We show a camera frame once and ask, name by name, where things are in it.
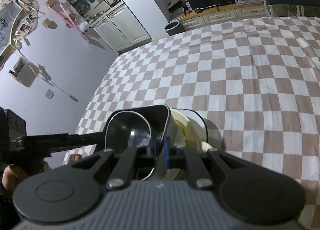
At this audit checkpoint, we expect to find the cream two-handled ceramic bowl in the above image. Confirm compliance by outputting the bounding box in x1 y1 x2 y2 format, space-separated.
152 108 218 182

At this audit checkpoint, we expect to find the large rectangular steel tray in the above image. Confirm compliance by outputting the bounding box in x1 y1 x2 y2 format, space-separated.
103 104 177 180

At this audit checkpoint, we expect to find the person's left hand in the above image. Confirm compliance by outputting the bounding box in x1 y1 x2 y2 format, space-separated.
2 160 52 192

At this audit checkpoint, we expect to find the lemon-pattern white bowl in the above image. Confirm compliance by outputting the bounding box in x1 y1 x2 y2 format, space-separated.
174 117 202 152

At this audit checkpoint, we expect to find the checkered tablecloth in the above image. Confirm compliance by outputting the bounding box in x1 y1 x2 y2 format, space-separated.
76 17 319 229

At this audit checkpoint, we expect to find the dark waste bin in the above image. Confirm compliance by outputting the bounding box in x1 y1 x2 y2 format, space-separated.
164 20 184 36

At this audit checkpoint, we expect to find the white low drawer cabinet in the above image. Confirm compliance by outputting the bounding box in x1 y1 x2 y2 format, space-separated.
178 3 266 30

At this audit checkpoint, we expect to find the white kitchen cabinet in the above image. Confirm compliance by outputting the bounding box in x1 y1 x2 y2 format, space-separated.
92 2 151 52

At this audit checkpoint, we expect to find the panda wall poster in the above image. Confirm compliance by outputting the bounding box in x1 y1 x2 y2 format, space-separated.
0 0 41 58

